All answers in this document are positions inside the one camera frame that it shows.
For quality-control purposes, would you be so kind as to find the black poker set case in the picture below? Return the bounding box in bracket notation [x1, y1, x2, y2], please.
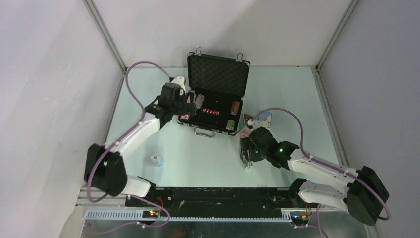
[177, 47, 251, 137]

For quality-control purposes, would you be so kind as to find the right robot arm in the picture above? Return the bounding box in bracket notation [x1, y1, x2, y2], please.
[239, 127, 389, 226]

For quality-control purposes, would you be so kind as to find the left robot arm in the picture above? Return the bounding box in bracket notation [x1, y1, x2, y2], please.
[84, 77, 188, 207]

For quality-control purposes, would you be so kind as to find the red white chip stack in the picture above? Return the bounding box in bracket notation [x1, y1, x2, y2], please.
[179, 114, 190, 121]

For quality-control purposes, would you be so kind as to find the red playing card deck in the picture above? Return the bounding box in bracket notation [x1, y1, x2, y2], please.
[236, 127, 252, 139]

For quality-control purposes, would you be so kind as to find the blue playing card box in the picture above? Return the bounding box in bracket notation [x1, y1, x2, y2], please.
[258, 112, 272, 129]

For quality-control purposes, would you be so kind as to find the row of red dice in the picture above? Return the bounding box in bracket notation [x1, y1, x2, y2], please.
[202, 108, 220, 115]

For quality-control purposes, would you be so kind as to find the white green chip stack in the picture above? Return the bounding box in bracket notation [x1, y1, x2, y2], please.
[226, 120, 236, 131]

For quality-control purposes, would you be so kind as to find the orange brown chip stack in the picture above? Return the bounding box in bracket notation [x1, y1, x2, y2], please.
[230, 101, 240, 116]

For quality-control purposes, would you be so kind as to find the white ten chip stack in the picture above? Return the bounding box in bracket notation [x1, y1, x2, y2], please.
[151, 153, 163, 167]

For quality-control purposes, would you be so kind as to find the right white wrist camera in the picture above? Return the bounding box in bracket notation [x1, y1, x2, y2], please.
[246, 119, 263, 130]

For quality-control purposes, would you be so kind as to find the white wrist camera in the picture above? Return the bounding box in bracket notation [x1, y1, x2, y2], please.
[170, 76, 186, 95]
[246, 119, 263, 130]

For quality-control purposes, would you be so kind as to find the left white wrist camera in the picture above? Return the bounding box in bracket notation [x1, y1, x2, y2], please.
[170, 76, 186, 95]

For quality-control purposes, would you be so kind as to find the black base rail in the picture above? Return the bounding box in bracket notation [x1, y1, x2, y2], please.
[146, 187, 317, 219]

